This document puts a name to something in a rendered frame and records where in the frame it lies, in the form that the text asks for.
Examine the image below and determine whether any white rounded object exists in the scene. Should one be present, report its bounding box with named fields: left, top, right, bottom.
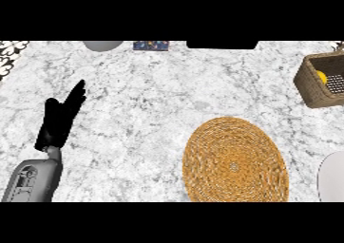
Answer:
left=315, top=150, right=344, bottom=203

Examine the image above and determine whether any black appliance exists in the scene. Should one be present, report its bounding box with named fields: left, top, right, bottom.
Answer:
left=185, top=41, right=259, bottom=50

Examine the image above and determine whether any grey round object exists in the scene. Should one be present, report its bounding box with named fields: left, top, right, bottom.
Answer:
left=81, top=41, right=126, bottom=53

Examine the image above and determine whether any black and white mesh object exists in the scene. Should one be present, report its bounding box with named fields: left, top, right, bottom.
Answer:
left=325, top=74, right=344, bottom=95

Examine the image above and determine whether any yellow lemon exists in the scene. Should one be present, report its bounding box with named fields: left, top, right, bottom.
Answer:
left=315, top=69, right=328, bottom=85

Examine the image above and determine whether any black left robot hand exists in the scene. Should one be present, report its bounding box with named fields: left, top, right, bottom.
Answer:
left=33, top=79, right=88, bottom=153

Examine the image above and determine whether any round woven straw placemat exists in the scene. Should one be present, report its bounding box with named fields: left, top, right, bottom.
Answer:
left=181, top=116, right=292, bottom=203

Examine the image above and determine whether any dark blue patterned box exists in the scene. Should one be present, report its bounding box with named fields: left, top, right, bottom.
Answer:
left=131, top=41, right=171, bottom=52

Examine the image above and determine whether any brown wicker basket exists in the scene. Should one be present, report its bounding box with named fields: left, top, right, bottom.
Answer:
left=292, top=49, right=344, bottom=110

